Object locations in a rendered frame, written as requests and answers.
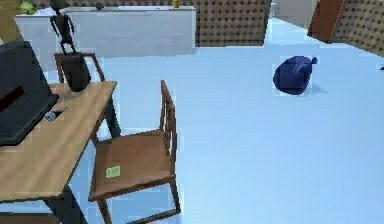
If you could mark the brown wooden chair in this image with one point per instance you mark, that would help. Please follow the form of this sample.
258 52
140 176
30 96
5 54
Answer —
95 65
133 160

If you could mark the dark blue bag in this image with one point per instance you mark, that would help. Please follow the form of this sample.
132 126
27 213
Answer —
293 76

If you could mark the white counter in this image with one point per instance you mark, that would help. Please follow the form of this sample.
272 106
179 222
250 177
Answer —
133 31

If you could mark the yellow bottle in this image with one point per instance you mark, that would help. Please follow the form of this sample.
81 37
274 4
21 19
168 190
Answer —
176 3

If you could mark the light wooden table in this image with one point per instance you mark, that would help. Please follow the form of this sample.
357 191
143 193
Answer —
50 150

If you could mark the black laptop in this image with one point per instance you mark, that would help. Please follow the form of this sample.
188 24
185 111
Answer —
20 96

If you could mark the green paper note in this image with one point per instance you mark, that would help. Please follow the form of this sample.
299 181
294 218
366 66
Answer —
113 171

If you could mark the green round object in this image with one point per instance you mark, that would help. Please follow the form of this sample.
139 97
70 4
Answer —
28 7

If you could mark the brown wooden door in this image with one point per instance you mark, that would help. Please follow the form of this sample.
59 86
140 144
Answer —
325 20

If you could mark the black human figure statue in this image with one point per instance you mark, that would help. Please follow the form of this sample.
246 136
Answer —
75 70

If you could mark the grey pen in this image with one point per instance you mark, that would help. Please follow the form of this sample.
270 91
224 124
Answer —
53 115

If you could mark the small black object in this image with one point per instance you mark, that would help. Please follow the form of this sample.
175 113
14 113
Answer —
99 6

